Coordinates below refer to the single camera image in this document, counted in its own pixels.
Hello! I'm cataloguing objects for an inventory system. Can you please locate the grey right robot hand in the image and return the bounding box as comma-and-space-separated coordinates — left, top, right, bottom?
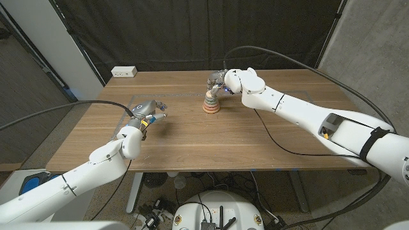
206, 69, 229, 98

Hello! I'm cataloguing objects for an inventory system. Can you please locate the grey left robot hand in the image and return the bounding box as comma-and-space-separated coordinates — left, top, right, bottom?
124, 100, 169, 132

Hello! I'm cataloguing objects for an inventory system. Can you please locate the white power strip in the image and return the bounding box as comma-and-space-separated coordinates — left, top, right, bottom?
111, 66, 138, 78

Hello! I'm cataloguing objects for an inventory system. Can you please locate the black curtain backdrop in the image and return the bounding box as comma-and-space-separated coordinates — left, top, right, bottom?
50, 0, 348, 84

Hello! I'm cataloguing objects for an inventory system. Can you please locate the small black floor fan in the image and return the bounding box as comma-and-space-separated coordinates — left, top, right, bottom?
143, 172, 169, 188

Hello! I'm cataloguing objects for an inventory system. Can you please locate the clear plastic jar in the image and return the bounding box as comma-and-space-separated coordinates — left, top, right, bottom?
174, 174, 187, 190

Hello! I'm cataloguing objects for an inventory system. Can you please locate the white table leg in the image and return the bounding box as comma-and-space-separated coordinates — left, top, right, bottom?
125, 172, 144, 215

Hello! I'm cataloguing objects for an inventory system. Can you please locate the black backdrop pole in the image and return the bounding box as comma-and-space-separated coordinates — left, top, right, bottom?
48, 0, 107, 88
314, 0, 348, 69

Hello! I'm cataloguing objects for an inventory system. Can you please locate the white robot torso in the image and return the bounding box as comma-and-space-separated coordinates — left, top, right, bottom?
172, 190, 265, 230

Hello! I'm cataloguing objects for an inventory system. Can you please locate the black device with blue disc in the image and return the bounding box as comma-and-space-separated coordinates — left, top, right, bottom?
18, 171, 61, 196

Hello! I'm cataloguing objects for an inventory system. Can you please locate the grey table leg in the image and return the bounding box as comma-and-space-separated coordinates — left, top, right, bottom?
288, 171, 310, 213

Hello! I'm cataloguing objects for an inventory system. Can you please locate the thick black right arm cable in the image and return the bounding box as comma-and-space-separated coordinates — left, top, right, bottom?
222, 45, 397, 230

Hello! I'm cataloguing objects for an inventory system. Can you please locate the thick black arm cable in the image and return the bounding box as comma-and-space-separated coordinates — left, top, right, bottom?
0, 100, 135, 131
222, 45, 397, 230

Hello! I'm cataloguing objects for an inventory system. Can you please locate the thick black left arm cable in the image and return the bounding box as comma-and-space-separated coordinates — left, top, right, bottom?
0, 100, 135, 131

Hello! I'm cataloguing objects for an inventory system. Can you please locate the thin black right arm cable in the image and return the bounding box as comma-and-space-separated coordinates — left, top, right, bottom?
254, 108, 362, 158

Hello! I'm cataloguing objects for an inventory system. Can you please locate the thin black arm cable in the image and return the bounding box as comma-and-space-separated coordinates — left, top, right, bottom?
91, 159, 132, 222
254, 108, 362, 158

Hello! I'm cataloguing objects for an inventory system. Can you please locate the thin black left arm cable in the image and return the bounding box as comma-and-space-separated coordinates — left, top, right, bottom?
91, 159, 132, 222

